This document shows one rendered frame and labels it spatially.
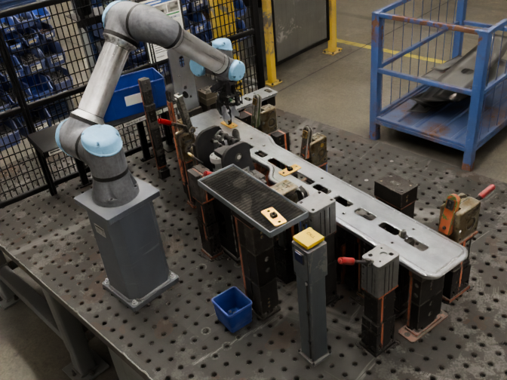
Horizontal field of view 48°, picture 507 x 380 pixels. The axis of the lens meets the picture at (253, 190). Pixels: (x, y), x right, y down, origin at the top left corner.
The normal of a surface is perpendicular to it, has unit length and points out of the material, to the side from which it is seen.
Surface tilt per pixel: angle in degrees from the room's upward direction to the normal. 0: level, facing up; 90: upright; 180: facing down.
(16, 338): 0
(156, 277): 90
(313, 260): 90
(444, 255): 0
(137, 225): 90
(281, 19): 91
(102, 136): 8
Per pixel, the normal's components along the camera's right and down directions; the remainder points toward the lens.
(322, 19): 0.64, 0.40
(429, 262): -0.10, -0.83
